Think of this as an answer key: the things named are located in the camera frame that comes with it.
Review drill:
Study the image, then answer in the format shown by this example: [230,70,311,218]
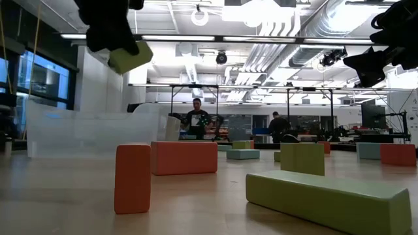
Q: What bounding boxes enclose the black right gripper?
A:
[342,0,418,88]

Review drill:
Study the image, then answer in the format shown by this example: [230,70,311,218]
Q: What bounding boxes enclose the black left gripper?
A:
[74,0,144,55]

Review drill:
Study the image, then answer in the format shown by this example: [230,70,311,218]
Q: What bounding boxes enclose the orange-red foam block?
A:
[317,140,332,155]
[114,143,152,215]
[150,140,219,176]

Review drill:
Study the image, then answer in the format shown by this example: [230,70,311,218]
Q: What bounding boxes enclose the green foam cube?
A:
[280,142,326,177]

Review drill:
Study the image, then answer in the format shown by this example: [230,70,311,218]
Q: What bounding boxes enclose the black ceiling device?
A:
[319,48,348,68]

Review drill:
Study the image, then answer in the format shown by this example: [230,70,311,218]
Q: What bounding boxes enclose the black monitor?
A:
[361,103,387,130]

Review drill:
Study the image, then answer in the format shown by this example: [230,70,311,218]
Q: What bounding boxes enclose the black background stand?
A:
[380,110,411,142]

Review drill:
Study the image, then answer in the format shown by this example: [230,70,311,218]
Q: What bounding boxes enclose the large window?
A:
[0,50,71,131]

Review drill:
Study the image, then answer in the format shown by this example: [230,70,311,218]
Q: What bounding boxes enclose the black bar with light strips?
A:
[60,32,376,46]

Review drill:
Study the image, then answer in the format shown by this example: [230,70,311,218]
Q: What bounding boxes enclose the person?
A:
[267,111,291,144]
[184,97,213,141]

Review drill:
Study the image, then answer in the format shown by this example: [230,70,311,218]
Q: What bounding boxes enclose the dark grey background panel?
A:
[227,114,253,142]

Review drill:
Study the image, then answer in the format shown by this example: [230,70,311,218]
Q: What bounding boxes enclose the silver ventilation duct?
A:
[289,0,386,69]

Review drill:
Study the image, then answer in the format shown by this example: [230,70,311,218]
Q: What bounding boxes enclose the white ceiling ring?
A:
[191,8,210,27]

